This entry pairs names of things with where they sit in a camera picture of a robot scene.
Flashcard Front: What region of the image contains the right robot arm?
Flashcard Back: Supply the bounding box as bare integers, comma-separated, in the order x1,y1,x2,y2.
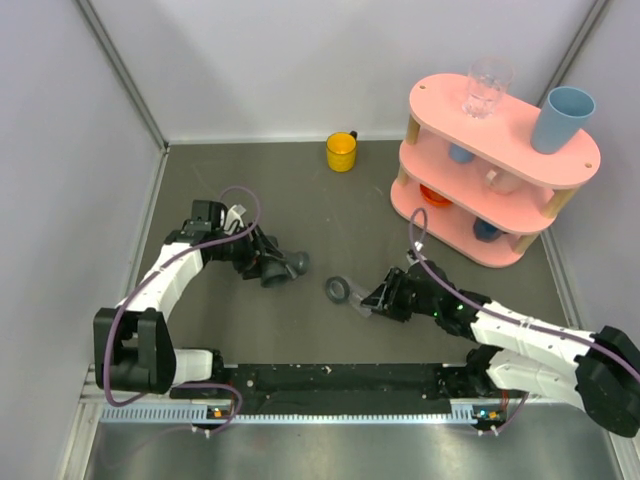
361,261,639,438

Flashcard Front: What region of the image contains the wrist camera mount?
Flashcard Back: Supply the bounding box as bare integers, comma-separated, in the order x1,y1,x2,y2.
223,204,246,236
406,241,427,268

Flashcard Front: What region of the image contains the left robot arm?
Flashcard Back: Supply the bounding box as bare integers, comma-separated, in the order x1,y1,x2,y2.
93,200,310,397

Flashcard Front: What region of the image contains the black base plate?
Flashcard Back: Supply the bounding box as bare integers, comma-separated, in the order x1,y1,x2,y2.
169,362,481,416

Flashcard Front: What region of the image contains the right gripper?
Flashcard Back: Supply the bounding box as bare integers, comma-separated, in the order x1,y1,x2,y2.
361,267,440,322

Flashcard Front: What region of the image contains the tall blue cup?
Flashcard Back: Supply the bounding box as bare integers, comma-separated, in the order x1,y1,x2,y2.
530,86,596,155

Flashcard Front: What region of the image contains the pink translucent mug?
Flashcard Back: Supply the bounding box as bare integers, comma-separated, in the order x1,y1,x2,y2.
484,168,522,195

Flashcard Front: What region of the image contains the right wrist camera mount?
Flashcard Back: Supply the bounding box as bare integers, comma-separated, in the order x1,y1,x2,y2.
406,241,427,268

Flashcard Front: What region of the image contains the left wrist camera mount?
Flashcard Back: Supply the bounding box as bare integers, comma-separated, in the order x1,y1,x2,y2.
223,204,246,236

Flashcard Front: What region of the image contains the grey plastic pipe fitting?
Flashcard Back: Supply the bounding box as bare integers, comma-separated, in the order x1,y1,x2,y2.
260,251,310,288

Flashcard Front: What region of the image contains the clear drinking glass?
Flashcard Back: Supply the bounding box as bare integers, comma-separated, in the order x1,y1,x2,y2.
462,57,514,119

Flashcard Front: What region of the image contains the orange bowl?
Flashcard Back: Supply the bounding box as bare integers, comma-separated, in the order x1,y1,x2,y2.
419,184,452,208

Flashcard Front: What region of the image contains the small blue cup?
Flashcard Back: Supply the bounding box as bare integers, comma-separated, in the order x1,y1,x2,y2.
448,143,475,164

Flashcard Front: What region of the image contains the pink three-tier shelf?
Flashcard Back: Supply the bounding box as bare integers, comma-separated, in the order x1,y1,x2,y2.
390,73,601,268

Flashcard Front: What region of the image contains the yellow mug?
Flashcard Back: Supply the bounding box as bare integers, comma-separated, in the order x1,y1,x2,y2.
326,131,358,173

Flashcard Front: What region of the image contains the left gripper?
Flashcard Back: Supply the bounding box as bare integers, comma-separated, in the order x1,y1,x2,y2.
211,219,287,279

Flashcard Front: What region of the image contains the grey slotted cable duct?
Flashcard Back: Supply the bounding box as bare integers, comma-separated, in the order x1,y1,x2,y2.
100,403,503,425

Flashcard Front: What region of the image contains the clear trap with grey nut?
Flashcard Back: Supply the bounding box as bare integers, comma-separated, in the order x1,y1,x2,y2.
324,276,372,318

